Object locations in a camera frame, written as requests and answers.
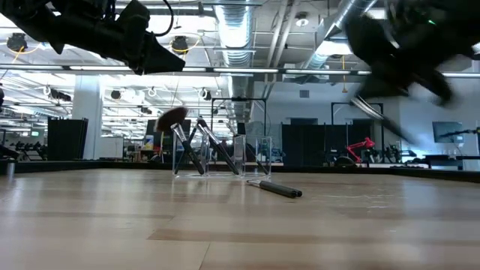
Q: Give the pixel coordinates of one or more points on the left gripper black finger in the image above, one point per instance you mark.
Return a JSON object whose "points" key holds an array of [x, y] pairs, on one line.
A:
{"points": [[161, 58]]}

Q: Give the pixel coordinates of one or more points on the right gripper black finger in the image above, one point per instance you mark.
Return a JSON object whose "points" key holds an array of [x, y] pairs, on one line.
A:
{"points": [[386, 84], [437, 86]]}

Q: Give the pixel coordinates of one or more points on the thin black makeup brush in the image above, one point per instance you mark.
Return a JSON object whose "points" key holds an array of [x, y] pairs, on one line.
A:
{"points": [[258, 162], [298, 193], [273, 188], [375, 114], [186, 148]]}

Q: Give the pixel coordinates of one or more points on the large fluffy makeup brush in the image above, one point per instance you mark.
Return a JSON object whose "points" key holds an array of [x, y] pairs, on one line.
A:
{"points": [[170, 119]]}

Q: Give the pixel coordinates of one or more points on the black flat-head makeup brush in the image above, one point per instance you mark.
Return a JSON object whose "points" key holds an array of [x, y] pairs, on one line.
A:
{"points": [[213, 140]]}

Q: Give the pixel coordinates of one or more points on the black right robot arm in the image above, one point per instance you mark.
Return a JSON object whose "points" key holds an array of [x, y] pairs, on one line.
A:
{"points": [[450, 9]]}

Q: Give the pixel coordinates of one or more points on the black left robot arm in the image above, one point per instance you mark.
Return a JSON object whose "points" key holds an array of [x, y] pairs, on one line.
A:
{"points": [[56, 22]]}

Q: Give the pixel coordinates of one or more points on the red desk lamp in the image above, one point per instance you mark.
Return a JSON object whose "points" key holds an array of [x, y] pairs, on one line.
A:
{"points": [[362, 144]]}

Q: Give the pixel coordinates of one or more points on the ceiling light strip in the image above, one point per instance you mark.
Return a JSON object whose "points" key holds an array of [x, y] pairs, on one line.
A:
{"points": [[243, 70]]}

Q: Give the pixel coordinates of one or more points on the black cabinet row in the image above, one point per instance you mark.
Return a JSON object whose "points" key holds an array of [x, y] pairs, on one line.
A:
{"points": [[318, 142]]}

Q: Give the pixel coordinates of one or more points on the white pillar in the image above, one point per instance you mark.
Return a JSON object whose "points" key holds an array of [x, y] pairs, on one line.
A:
{"points": [[87, 112]]}

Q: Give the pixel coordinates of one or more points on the clear acrylic brush organizer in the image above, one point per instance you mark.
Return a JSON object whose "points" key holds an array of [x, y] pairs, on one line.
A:
{"points": [[240, 150]]}

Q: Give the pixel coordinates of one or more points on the black partition panel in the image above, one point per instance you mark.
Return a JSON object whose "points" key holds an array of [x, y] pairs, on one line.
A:
{"points": [[67, 138]]}

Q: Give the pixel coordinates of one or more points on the black frame stand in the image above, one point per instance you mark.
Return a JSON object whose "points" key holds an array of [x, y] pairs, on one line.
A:
{"points": [[240, 99], [356, 104]]}

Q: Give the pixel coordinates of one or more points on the wall monitor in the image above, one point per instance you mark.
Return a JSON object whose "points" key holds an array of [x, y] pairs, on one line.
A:
{"points": [[446, 131]]}

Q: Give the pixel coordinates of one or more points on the silver air duct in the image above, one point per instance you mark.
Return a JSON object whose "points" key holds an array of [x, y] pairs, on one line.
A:
{"points": [[235, 30]]}

